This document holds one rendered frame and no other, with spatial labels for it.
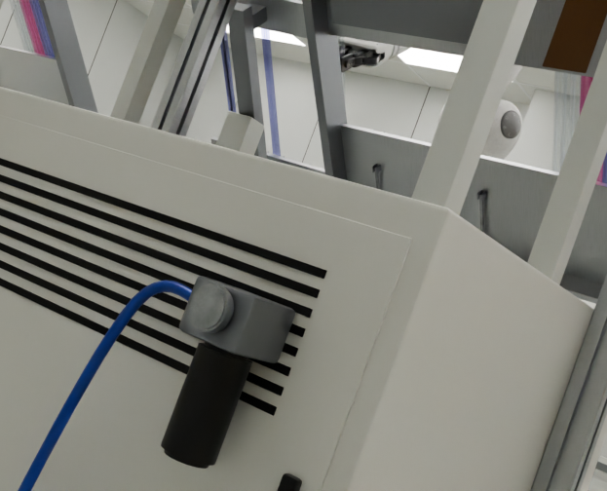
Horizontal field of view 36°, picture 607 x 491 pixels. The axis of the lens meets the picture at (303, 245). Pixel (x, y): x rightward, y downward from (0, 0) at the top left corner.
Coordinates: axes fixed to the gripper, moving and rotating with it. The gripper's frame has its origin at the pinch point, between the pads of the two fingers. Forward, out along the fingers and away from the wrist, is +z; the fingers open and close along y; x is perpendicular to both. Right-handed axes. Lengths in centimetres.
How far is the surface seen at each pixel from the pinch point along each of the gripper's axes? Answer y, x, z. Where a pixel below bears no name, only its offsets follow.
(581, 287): 63, 20, 25
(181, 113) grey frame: 5, -8, 59
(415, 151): 28.7, 5.1, 22.1
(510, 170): 47, 3, 24
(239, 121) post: -10.4, 8.8, 21.9
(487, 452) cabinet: 72, -1, 96
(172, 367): 50, -13, 115
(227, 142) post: -11.2, 12.7, 24.8
